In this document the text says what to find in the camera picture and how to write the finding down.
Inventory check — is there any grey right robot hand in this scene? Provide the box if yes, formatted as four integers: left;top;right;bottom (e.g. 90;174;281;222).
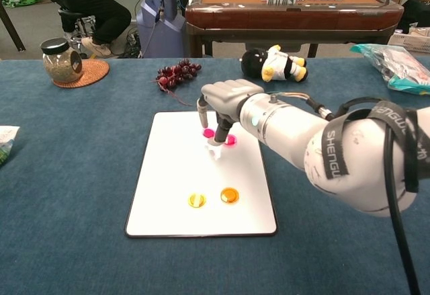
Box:
196;79;266;160

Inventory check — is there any orange disc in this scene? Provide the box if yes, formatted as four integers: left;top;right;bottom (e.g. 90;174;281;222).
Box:
220;187;241;204
187;193;208;209

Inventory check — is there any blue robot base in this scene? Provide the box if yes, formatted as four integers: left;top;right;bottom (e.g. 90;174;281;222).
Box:
136;0;187;58

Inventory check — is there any black headed plush doll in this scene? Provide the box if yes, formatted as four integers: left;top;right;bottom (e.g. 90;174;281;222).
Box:
241;44;309;83

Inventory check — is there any red grape bunch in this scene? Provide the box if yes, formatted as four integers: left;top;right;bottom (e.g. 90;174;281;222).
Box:
150;58;203;107

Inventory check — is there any white magnetic board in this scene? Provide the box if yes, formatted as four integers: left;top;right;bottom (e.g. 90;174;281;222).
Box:
124;110;279;239

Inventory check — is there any brown mahjong table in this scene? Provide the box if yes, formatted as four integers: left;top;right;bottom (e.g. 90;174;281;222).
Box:
184;0;405;58

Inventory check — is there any orange woven coaster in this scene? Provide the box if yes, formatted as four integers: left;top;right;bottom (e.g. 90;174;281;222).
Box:
52;58;111;89

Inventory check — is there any seated person in black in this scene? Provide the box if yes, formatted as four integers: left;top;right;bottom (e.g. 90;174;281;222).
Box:
50;0;132;57

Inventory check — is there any teal clear snack bag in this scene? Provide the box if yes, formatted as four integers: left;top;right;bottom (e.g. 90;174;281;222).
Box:
349;43;430;96

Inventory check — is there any glass jar black lid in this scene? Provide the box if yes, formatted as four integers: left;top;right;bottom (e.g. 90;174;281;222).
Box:
40;37;84;84

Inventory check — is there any black chrome stool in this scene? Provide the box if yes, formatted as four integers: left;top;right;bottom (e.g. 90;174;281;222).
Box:
57;7;98;52

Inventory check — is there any white plastic basket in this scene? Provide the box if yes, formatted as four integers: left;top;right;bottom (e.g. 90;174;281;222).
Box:
388;31;430;54

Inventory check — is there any black bag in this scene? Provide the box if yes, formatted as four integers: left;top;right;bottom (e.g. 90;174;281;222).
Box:
399;0;430;34

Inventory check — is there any dark table leg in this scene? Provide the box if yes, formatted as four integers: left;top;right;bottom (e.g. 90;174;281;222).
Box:
0;2;27;53

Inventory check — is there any white snack bag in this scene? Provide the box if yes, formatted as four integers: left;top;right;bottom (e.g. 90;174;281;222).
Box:
0;125;21;167

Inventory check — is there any black lettered strap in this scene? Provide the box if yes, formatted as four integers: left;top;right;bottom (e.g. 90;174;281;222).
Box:
320;99;421;194

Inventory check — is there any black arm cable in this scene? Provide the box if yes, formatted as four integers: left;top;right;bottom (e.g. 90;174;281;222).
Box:
268;91;423;295

